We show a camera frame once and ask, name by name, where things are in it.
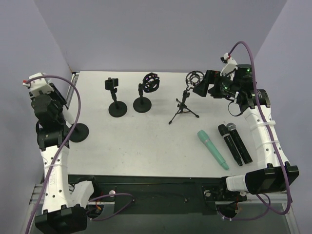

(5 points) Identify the black tripod microphone stand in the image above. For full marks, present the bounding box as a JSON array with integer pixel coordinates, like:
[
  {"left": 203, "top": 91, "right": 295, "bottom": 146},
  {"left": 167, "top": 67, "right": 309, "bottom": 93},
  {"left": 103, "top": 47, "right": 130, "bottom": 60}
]
[{"left": 168, "top": 70, "right": 204, "bottom": 125}]

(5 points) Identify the grey head black microphone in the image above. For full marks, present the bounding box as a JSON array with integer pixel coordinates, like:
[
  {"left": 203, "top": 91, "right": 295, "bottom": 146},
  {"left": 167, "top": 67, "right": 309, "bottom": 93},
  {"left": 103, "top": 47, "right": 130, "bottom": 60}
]
[{"left": 226, "top": 123, "right": 253, "bottom": 164}]

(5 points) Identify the black handheld microphone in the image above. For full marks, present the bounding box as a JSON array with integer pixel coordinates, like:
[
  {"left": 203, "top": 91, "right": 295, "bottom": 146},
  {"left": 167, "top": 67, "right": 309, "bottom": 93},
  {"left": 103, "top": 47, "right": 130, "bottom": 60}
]
[{"left": 218, "top": 124, "right": 243, "bottom": 166}]

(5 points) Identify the black round base stand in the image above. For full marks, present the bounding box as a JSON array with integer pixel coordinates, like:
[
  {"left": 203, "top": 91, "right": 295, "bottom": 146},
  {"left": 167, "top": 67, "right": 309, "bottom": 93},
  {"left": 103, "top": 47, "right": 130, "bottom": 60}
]
[{"left": 69, "top": 123, "right": 89, "bottom": 143}]

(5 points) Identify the mint green microphone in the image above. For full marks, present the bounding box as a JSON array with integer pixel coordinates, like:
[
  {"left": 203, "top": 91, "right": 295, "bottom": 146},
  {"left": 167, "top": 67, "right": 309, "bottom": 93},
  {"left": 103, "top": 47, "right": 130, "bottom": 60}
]
[{"left": 197, "top": 130, "right": 229, "bottom": 170}]

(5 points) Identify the black shock mount stand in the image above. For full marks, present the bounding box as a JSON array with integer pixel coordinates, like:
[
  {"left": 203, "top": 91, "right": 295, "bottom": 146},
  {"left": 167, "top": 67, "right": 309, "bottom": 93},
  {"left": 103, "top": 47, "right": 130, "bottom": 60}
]
[{"left": 133, "top": 72, "right": 161, "bottom": 114}]

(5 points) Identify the black clip microphone stand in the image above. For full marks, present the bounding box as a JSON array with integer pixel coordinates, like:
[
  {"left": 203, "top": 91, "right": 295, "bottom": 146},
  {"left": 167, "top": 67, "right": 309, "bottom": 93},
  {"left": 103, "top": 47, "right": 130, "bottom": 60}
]
[{"left": 104, "top": 78, "right": 128, "bottom": 117}]

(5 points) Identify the white microphone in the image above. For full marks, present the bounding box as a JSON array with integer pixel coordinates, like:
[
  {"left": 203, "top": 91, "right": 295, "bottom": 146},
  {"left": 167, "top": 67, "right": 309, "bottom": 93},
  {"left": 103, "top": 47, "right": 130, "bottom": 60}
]
[{"left": 62, "top": 107, "right": 76, "bottom": 126}]

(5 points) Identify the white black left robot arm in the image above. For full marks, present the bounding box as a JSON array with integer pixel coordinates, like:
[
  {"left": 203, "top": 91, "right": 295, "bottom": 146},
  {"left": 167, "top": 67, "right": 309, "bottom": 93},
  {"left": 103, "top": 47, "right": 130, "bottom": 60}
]
[{"left": 29, "top": 78, "right": 100, "bottom": 234}]

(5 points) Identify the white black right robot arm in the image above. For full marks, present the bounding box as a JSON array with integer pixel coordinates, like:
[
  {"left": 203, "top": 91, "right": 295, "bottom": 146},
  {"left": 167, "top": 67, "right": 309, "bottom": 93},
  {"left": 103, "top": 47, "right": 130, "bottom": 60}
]
[{"left": 193, "top": 64, "right": 299, "bottom": 199}]

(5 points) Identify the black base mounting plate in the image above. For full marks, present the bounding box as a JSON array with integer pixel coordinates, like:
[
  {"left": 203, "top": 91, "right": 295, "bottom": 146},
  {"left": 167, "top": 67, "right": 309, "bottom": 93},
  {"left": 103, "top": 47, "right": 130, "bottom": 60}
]
[{"left": 68, "top": 175, "right": 247, "bottom": 215}]

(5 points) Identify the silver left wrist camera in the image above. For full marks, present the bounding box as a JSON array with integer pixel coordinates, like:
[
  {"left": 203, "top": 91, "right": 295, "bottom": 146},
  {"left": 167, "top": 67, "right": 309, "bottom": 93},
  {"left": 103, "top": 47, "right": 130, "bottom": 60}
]
[{"left": 23, "top": 78, "right": 54, "bottom": 97}]

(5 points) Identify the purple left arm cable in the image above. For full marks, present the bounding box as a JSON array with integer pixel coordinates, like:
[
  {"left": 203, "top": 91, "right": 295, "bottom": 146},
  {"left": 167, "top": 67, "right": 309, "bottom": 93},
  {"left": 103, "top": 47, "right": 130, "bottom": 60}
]
[{"left": 24, "top": 75, "right": 135, "bottom": 234}]

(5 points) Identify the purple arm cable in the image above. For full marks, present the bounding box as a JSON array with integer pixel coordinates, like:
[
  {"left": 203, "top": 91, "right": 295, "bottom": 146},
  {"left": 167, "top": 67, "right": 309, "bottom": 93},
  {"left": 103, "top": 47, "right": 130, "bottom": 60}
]
[
  {"left": 219, "top": 40, "right": 293, "bottom": 221},
  {"left": 24, "top": 75, "right": 135, "bottom": 234}
]

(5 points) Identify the aluminium frame rail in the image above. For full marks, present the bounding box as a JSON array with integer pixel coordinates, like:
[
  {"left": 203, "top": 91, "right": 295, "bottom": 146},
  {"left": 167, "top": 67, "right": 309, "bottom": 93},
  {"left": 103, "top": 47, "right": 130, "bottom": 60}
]
[{"left": 23, "top": 72, "right": 299, "bottom": 234}]

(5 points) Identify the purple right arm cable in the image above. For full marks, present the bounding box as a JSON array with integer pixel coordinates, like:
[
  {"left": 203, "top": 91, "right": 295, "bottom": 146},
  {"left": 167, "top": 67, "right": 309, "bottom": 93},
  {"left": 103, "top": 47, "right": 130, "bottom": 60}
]
[{"left": 219, "top": 40, "right": 293, "bottom": 221}]

